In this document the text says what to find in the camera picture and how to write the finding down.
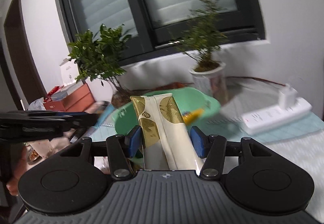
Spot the yellow chip bag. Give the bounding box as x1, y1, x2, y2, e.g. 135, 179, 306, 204
182, 108, 204, 125

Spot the beige gold long packet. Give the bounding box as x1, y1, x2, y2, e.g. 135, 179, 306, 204
131, 93, 203, 174

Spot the glass drinking cup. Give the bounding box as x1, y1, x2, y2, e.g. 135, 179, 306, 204
26, 139, 55, 165

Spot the green plastic bowl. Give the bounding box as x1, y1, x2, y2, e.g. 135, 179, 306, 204
114, 87, 221, 136

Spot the white power strip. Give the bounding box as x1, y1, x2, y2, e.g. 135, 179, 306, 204
241, 97, 312, 135

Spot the orange drawer box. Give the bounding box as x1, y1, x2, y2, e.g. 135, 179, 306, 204
43, 84, 95, 112

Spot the white open box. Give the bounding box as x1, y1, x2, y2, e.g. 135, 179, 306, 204
59, 58, 79, 86

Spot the leafy plant in glass vase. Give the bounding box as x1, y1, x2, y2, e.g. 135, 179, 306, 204
68, 24, 132, 108

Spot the white charger plug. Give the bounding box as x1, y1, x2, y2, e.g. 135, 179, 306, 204
278, 84, 298, 109

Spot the patterned tablecloth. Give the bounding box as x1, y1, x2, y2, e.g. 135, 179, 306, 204
88, 78, 323, 222

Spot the small plant in white pot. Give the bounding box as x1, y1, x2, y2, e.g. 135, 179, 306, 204
179, 0, 229, 105

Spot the dark window frame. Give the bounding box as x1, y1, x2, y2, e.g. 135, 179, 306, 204
50, 0, 266, 66

